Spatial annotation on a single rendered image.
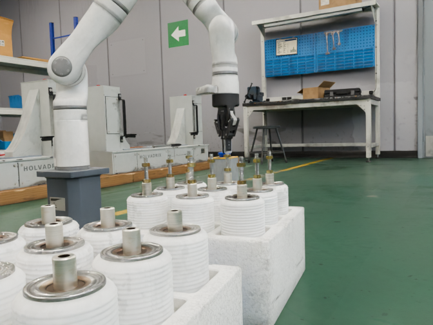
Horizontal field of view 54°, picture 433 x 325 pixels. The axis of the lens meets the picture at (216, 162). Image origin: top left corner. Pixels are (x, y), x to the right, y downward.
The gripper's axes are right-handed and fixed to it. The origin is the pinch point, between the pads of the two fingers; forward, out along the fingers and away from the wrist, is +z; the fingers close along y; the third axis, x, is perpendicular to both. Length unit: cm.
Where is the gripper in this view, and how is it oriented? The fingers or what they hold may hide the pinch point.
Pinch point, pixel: (226, 146)
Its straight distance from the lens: 116.9
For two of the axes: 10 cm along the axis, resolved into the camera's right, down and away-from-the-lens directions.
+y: -3.7, -0.6, 9.3
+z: 0.3, 10.0, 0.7
